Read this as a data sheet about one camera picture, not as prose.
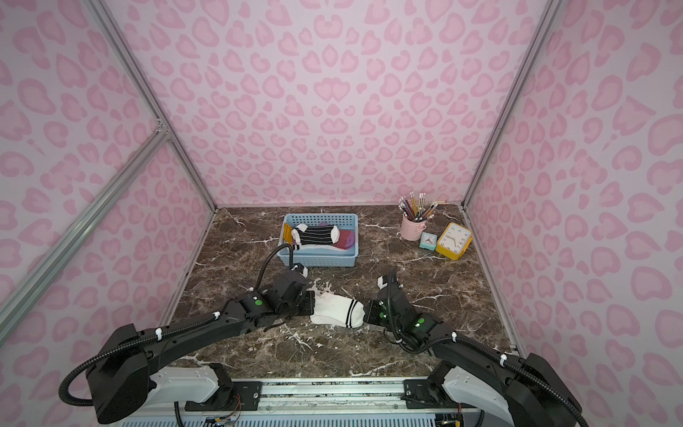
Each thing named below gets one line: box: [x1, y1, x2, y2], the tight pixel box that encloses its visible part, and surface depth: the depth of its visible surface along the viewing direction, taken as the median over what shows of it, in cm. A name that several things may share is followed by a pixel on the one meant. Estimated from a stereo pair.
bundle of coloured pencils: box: [398, 191, 439, 222], surface depth 106 cm
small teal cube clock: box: [419, 231, 438, 251], surface depth 106 cm
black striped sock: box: [290, 223, 341, 250], surface depth 107 cm
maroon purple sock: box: [332, 229, 356, 250], surface depth 105 cm
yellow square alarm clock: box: [435, 222, 474, 261], surface depth 106 cm
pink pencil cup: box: [400, 213, 427, 242], surface depth 105 cm
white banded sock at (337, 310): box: [310, 292, 366, 329], surface depth 86 cm
